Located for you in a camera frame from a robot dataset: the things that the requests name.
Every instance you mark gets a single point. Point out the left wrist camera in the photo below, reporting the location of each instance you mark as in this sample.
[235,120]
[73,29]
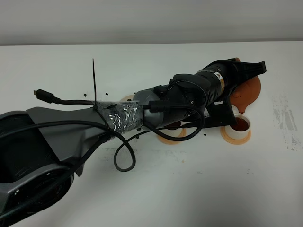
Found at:
[217,115]

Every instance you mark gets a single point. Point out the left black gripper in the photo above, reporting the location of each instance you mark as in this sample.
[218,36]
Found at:
[211,84]

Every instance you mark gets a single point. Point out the beige teapot saucer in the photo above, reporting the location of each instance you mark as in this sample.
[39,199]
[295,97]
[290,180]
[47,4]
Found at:
[127,98]

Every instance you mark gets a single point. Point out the right orange coaster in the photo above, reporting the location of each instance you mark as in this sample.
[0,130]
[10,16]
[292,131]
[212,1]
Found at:
[235,140]

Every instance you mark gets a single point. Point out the right white teacup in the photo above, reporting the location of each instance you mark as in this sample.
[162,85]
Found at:
[241,129]

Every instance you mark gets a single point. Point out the left white teacup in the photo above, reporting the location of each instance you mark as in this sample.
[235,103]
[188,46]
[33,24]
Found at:
[173,126]

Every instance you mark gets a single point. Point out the black zip tie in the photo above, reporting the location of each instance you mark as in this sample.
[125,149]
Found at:
[95,87]

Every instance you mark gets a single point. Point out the brown clay teapot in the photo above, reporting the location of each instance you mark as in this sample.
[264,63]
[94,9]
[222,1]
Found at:
[245,94]

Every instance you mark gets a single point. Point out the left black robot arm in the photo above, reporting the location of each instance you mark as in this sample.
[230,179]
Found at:
[41,149]

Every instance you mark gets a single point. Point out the white teacup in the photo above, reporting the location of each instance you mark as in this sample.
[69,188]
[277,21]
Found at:
[173,126]
[241,129]

